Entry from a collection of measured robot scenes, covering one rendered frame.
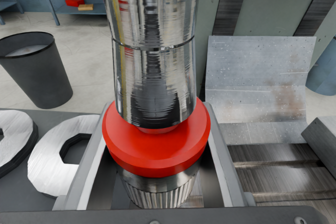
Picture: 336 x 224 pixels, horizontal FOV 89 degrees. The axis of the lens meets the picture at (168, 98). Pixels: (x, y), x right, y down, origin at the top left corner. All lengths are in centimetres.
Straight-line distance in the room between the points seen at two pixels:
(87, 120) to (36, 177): 7
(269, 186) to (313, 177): 10
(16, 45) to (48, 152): 203
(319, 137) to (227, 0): 39
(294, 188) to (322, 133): 14
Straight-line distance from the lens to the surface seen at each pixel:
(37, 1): 513
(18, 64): 183
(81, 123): 22
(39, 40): 218
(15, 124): 26
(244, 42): 56
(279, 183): 45
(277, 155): 49
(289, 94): 66
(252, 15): 55
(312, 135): 54
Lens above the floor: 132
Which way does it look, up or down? 43 degrees down
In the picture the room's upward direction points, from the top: 2 degrees clockwise
